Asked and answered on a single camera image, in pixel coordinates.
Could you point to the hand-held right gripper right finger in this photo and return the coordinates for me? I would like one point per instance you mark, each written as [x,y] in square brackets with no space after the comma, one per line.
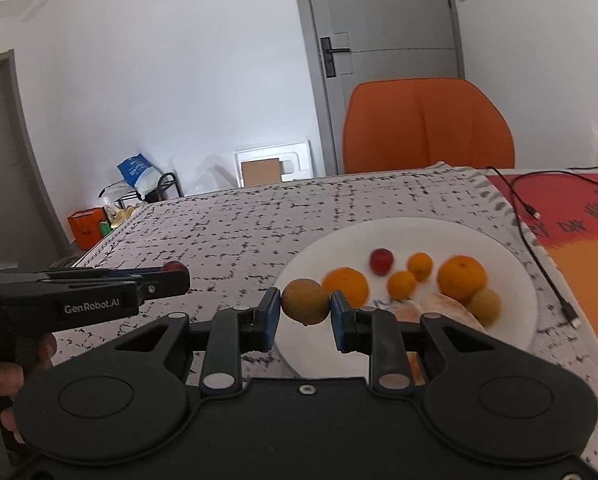
[340,324]

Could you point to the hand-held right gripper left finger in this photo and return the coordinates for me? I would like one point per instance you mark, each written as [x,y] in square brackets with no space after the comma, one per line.
[269,320]

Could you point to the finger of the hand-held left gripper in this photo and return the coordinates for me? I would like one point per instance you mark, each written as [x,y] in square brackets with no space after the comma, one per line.
[166,287]
[104,274]

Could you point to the small red fruit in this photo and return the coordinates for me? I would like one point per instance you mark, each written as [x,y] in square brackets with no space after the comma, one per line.
[381,260]
[175,265]

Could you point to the large orange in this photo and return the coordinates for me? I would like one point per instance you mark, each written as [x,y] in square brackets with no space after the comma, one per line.
[346,285]
[461,277]

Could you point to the brown round fruit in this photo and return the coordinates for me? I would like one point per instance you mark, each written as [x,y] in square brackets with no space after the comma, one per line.
[484,306]
[305,301]

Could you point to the small orange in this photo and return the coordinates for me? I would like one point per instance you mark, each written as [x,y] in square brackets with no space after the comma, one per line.
[401,285]
[420,265]

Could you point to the white plate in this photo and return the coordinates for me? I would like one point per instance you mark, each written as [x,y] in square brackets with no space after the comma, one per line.
[329,250]

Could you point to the peeled pomelo piece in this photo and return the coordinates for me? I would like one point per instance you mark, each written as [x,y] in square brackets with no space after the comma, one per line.
[415,366]
[429,307]

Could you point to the orange box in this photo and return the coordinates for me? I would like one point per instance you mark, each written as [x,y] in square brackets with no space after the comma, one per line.
[86,227]

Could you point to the yellow slippers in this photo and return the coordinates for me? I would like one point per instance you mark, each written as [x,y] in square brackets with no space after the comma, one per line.
[124,215]

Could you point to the printed tablecloth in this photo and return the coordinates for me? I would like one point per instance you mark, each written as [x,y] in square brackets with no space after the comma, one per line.
[219,230]

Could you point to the black metal rack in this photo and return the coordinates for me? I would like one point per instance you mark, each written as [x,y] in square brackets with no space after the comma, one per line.
[169,185]

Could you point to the blue plastic bag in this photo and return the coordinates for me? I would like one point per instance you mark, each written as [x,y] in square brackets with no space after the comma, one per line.
[136,175]

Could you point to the grey side door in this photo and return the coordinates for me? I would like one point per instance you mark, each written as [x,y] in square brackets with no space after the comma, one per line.
[9,170]

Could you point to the brown cardboard sheet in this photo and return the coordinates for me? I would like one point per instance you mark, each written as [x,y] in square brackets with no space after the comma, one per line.
[261,172]

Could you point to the orange chair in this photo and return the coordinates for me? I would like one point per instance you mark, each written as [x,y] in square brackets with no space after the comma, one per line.
[429,125]

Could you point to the red mat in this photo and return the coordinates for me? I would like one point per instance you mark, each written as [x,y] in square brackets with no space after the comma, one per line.
[579,210]

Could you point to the white foam frame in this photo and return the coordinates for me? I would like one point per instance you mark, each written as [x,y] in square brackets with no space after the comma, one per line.
[299,160]

